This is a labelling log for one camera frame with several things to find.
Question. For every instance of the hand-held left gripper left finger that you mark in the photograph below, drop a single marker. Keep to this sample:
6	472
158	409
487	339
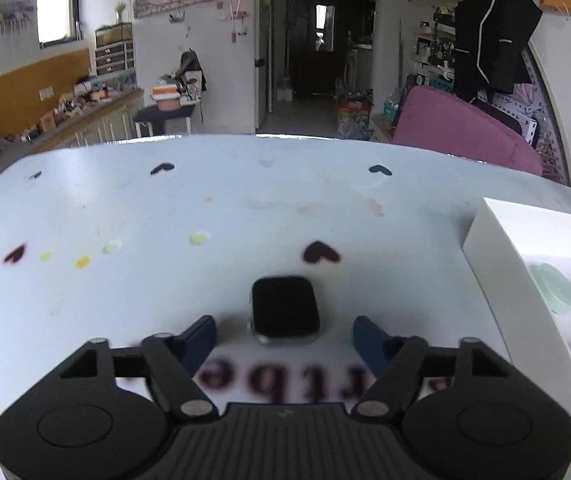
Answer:
203	342

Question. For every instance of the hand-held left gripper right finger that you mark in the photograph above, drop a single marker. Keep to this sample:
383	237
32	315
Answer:
368	342

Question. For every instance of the black square smartwatch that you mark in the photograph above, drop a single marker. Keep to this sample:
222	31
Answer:
285	307

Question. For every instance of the white foam box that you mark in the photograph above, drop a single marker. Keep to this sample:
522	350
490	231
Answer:
505	260

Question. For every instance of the pale green round disc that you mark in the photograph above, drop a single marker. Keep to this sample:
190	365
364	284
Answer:
555	287

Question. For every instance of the small dark side table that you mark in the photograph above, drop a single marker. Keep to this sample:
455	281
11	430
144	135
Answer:
165	116

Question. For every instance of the purple armchair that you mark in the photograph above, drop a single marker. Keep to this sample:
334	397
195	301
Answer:
455	130

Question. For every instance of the colourful carton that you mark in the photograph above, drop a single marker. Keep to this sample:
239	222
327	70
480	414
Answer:
354	112

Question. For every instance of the pink storage box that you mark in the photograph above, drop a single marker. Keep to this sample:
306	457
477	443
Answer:
167	99

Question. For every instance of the cluttered wooden counter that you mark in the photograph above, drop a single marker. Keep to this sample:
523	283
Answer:
65	130

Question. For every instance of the brown and white bag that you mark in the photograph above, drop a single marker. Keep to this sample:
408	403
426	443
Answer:
193	77

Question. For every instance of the white perforated metal rack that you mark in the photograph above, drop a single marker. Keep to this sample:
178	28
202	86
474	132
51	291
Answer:
513	110

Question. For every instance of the white refrigerator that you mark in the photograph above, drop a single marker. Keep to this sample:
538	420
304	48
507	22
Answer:
261	60

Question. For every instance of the cluttered kitchen shelf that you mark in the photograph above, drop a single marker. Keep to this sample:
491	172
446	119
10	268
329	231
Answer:
435	50

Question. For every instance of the white drawer cabinet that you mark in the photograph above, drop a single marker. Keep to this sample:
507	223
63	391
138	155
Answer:
114	52

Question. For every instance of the black hanging jacket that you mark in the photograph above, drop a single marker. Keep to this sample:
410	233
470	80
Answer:
495	25

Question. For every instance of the bright window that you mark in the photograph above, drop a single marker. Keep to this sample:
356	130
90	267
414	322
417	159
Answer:
55	7

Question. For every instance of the wall hook rack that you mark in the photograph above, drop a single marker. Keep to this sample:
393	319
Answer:
7	22

